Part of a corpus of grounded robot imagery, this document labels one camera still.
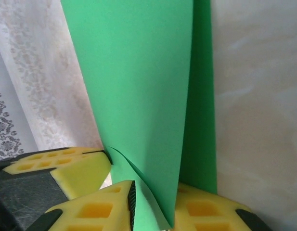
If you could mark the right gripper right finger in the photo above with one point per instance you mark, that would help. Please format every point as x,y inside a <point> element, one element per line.
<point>218,211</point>

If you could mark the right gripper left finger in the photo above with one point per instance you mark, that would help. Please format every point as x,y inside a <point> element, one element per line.
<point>73,216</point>

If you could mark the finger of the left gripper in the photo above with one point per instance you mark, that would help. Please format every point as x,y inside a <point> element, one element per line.
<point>54,154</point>
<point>83,175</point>

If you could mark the green paper sheet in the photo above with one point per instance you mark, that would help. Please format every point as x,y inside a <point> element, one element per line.
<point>138,84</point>

